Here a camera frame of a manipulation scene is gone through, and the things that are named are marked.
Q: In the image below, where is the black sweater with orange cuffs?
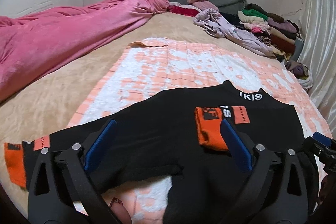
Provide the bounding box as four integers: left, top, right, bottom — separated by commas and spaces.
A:
4, 81, 319, 223

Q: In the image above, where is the stack of folded clothes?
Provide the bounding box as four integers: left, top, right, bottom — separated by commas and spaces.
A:
226, 3, 304, 61

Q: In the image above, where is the right hand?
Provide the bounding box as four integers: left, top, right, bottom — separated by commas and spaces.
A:
317, 174, 335, 206

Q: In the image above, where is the left hand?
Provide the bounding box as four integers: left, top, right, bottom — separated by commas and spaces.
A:
109, 197, 132, 224

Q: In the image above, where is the purple garment in bag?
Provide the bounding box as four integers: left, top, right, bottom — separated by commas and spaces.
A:
284, 60, 313, 92

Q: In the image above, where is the beige plush bedspread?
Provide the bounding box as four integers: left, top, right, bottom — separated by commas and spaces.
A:
0, 11, 279, 219

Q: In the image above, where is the white satin curtain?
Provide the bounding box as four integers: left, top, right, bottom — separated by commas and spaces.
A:
299, 0, 335, 131

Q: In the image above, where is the orange white tufted blanket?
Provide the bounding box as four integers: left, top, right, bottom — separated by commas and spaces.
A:
65, 37, 333, 224

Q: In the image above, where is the pink duvet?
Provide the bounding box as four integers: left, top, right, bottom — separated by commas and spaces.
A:
1, 0, 169, 101

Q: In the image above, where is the lilac crumpled garment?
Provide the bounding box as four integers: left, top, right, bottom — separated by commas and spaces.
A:
194, 9, 274, 57

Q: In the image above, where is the pink knitted hat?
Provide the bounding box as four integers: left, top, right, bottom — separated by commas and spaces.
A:
187, 0, 219, 11

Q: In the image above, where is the red garment near headboard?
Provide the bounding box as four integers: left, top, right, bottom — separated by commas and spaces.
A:
167, 5, 199, 17

